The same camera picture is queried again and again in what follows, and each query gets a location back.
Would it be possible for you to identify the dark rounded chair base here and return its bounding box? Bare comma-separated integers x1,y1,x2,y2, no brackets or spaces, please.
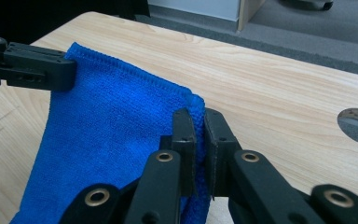
277,0,336,12

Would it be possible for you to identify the white cabinet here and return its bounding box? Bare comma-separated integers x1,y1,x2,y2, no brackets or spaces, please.
146,0,241,22

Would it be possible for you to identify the blue cloth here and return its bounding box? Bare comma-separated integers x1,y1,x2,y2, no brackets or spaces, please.
8,41,214,224

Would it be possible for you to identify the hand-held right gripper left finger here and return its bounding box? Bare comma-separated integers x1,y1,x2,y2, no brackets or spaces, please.
159,107,198,198

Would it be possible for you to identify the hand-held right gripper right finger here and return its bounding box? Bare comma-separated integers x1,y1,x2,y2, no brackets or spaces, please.
203,107,243,199

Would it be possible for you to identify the black curtain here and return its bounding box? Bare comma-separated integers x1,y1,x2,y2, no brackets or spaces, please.
0,0,151,45

